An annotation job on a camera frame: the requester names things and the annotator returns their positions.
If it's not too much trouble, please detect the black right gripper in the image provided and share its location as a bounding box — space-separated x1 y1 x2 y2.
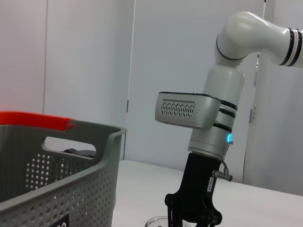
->
165 152 223 227

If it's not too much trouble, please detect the glass teacup black base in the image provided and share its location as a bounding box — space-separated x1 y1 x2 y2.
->
144 214 171 227

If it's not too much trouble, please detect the grey perforated storage bin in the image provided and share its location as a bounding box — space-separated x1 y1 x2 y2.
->
0 119 128 227

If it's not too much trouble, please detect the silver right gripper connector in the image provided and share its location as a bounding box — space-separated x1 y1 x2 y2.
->
212 160 233 182

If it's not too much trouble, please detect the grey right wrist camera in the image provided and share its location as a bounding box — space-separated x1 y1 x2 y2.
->
154 91 221 130

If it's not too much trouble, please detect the red bin handle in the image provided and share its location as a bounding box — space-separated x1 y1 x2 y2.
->
0 111 76 132

